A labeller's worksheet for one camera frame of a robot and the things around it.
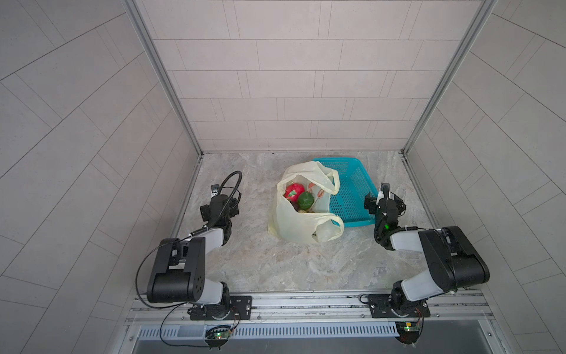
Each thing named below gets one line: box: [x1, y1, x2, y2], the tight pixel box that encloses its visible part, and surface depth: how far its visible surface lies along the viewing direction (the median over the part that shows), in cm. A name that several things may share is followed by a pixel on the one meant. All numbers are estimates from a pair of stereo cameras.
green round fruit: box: [297, 191, 315, 211], surface depth 88 cm
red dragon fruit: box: [283, 182, 306, 202], surface depth 93 cm
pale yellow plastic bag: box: [268, 160, 345, 243], surface depth 78 cm
